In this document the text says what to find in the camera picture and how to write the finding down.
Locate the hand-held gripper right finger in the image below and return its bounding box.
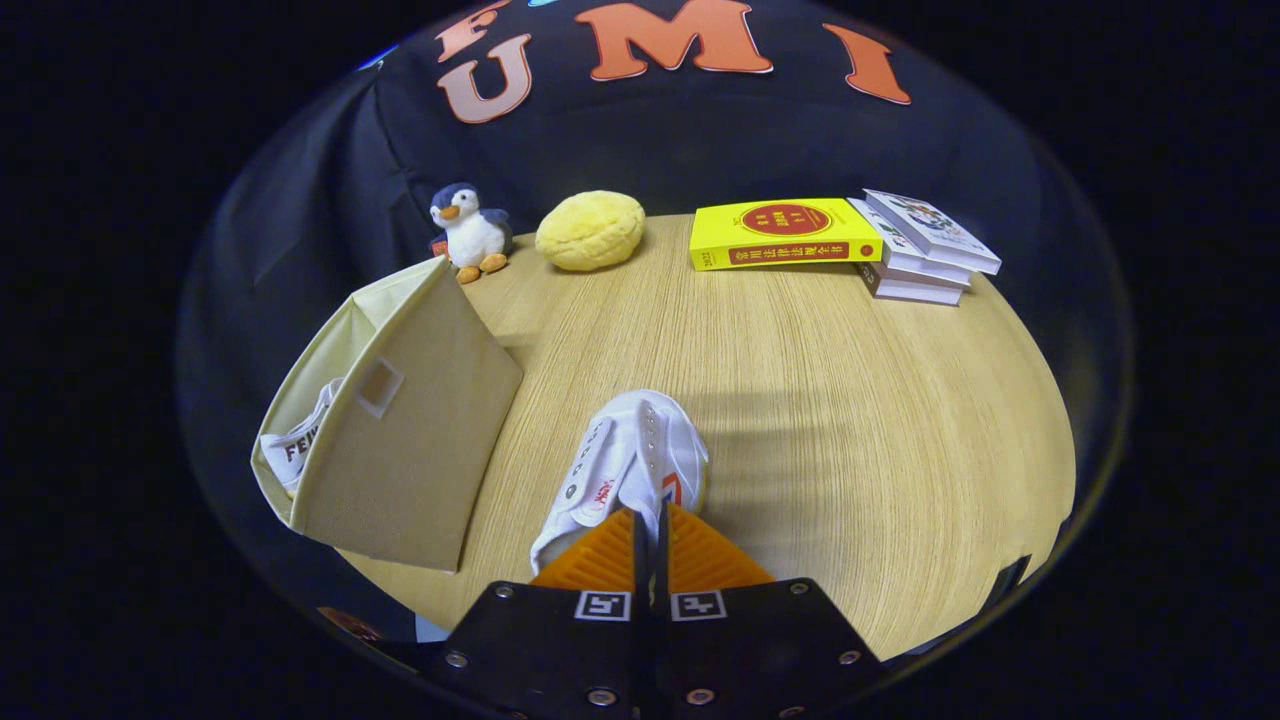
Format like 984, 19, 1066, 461
655, 503, 891, 720

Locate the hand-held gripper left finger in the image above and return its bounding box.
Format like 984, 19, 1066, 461
440, 508, 656, 720

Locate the white canvas shoe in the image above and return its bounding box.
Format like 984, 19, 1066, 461
530, 389, 711, 576
258, 377, 346, 496

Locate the beige fabric storage box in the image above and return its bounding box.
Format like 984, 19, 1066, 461
250, 256, 525, 573

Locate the yellow book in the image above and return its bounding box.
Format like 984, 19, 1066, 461
689, 197, 884, 272

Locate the yellow round plush cushion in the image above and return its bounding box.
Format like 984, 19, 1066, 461
535, 190, 647, 273

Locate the penguin plush toy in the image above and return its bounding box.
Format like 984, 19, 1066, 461
429, 182, 514, 285

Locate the white illustrated cover book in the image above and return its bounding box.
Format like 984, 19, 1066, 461
864, 189, 1003, 276

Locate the black table edge bracket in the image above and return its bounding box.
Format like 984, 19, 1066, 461
990, 555, 1031, 601

